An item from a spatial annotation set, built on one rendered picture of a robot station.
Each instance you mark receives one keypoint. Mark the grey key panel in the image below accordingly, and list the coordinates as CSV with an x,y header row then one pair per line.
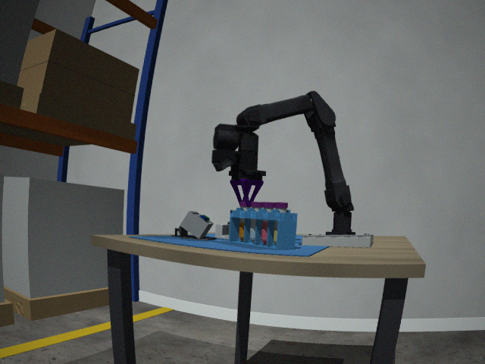
x,y
196,224

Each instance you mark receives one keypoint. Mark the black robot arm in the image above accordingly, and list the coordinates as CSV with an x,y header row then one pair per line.
x,y
322,123

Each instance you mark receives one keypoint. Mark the white rectangular console with lamps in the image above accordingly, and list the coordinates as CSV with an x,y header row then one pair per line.
x,y
222,230

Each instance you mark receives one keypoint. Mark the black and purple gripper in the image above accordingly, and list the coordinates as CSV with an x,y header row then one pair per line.
x,y
246,178

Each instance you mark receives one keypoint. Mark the blue work mat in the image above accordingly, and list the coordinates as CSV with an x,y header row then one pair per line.
x,y
218,244

